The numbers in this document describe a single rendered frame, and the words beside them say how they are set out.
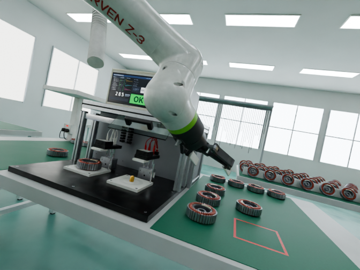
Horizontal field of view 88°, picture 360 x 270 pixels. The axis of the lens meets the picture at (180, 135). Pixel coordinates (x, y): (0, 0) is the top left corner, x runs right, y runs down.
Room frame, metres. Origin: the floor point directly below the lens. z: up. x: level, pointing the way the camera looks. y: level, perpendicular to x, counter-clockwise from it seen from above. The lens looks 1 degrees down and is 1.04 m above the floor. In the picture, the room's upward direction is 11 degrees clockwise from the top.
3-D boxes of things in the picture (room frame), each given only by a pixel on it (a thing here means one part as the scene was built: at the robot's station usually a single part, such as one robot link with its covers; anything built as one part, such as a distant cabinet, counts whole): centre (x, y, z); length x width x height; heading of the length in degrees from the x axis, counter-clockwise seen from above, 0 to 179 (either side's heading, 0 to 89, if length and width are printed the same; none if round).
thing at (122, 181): (0.84, 0.17, 0.78); 0.15 x 0.15 x 0.01; 73
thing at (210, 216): (0.68, -0.13, 0.77); 0.11 x 0.11 x 0.04
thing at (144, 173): (0.98, 0.13, 0.80); 0.07 x 0.05 x 0.06; 73
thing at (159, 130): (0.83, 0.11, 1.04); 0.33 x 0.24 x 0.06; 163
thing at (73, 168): (0.91, 0.40, 0.78); 0.15 x 0.15 x 0.01; 73
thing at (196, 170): (1.16, -0.14, 0.91); 0.28 x 0.03 x 0.32; 163
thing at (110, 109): (1.18, 0.20, 1.09); 0.68 x 0.44 x 0.05; 73
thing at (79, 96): (1.69, 0.99, 0.98); 0.37 x 0.35 x 0.46; 73
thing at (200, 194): (0.86, -0.19, 0.77); 0.11 x 0.11 x 0.04
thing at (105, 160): (1.05, 0.36, 0.80); 0.07 x 0.05 x 0.06; 73
